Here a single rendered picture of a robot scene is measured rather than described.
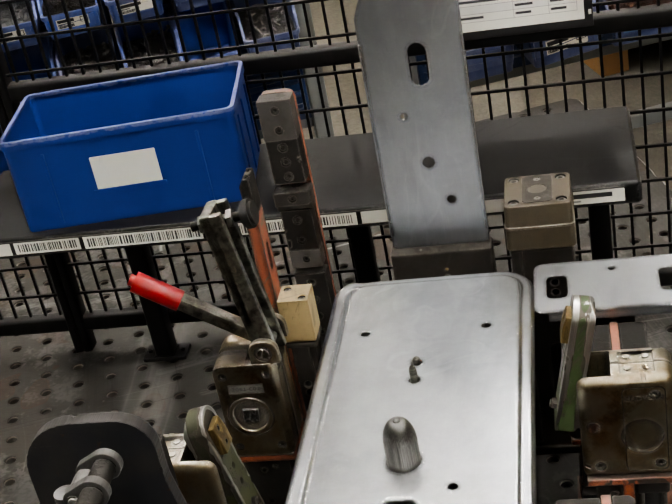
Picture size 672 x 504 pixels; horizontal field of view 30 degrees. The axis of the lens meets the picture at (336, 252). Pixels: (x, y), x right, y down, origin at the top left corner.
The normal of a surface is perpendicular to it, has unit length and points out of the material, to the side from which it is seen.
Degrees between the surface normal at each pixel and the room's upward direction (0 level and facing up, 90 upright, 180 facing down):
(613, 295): 0
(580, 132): 0
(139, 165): 90
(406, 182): 90
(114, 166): 90
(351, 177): 0
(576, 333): 90
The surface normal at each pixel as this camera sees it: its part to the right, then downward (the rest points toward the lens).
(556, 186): -0.17, -0.86
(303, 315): -0.13, 0.51
